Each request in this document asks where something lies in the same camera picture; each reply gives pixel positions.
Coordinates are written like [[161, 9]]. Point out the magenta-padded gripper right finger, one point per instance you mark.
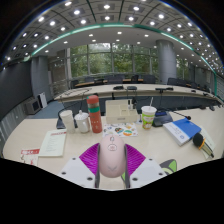
[[146, 170]]

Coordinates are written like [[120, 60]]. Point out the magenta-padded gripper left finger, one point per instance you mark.
[[75, 170]]

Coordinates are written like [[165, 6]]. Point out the pink computer mouse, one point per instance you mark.
[[112, 156]]

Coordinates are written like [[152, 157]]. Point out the cat face mouse pad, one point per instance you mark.
[[169, 165]]

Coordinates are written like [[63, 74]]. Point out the white paper document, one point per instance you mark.
[[53, 143]]

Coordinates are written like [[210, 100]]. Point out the red and white booklet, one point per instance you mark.
[[30, 156]]

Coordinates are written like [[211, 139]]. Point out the colourful sticker sheet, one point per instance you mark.
[[121, 130]]

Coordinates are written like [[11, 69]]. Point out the white lidded mug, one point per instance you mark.
[[82, 123]]

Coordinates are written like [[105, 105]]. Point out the black microphone base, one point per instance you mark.
[[60, 124]]

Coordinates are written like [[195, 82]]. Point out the white paper cup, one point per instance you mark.
[[68, 121]]

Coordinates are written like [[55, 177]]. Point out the green printed paper cup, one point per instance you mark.
[[148, 117]]

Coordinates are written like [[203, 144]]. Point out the dark grey conference console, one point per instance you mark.
[[163, 119]]

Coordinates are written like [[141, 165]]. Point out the blue book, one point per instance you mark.
[[185, 128]]

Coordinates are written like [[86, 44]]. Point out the red thermos bottle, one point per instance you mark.
[[95, 116]]

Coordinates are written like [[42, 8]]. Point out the black handheld microphone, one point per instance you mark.
[[199, 140]]

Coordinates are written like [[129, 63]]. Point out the beige cardboard box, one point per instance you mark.
[[120, 113]]

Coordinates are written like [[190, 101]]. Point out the black gooseneck microphone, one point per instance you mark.
[[186, 116]]

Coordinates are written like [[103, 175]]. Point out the white notepad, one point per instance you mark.
[[208, 140]]

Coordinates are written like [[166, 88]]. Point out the grey box appliance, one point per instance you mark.
[[32, 106]]

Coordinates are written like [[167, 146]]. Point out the white floor appliance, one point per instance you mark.
[[42, 100]]

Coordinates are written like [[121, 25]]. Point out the dark office chairs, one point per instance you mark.
[[148, 79]]

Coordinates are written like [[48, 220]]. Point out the ceiling lights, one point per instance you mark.
[[91, 34]]

